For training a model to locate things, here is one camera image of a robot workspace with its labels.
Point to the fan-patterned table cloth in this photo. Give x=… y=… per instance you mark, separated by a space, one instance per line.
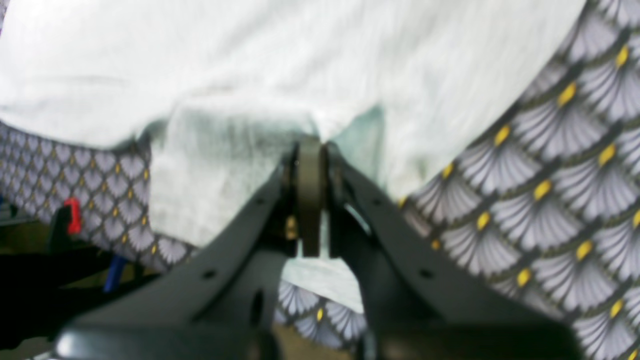
x=544 y=205

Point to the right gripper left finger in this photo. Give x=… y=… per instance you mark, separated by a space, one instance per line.
x=221 y=305

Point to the light grey T-shirt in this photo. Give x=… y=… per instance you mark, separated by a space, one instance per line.
x=221 y=88

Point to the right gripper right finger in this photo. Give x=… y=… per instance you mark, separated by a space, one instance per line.
x=419 y=305

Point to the red table clamp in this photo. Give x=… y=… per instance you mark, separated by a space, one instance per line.
x=65 y=225

